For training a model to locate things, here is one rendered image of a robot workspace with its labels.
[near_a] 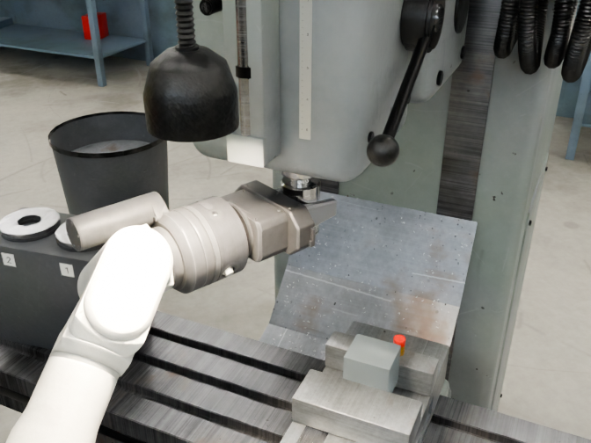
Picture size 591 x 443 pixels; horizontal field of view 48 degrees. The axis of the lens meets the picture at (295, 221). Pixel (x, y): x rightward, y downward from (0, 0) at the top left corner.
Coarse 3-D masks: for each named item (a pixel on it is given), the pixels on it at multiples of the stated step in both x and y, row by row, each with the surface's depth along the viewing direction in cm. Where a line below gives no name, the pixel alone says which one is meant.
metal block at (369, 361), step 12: (360, 336) 87; (360, 348) 85; (372, 348) 85; (384, 348) 85; (396, 348) 85; (348, 360) 83; (360, 360) 82; (372, 360) 82; (384, 360) 82; (396, 360) 84; (348, 372) 84; (360, 372) 83; (372, 372) 82; (384, 372) 81; (396, 372) 86; (372, 384) 83; (384, 384) 82
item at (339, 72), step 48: (288, 0) 59; (336, 0) 57; (384, 0) 60; (288, 48) 61; (336, 48) 59; (384, 48) 63; (288, 96) 63; (336, 96) 61; (384, 96) 66; (288, 144) 65; (336, 144) 63
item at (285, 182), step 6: (282, 180) 77; (288, 180) 77; (312, 180) 77; (318, 180) 77; (282, 186) 76; (288, 186) 76; (294, 186) 76; (300, 186) 76; (306, 186) 76; (312, 186) 76; (318, 186) 77; (288, 192) 76; (294, 192) 76; (300, 192) 75; (306, 192) 76; (312, 192) 76
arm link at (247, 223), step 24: (240, 192) 76; (264, 192) 76; (216, 216) 68; (240, 216) 71; (264, 216) 71; (288, 216) 72; (216, 240) 67; (240, 240) 69; (264, 240) 71; (288, 240) 73; (312, 240) 73; (216, 264) 67; (240, 264) 70
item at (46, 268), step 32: (0, 224) 101; (32, 224) 104; (64, 224) 101; (0, 256) 99; (32, 256) 98; (64, 256) 96; (0, 288) 103; (32, 288) 101; (64, 288) 99; (0, 320) 106; (32, 320) 104; (64, 320) 102
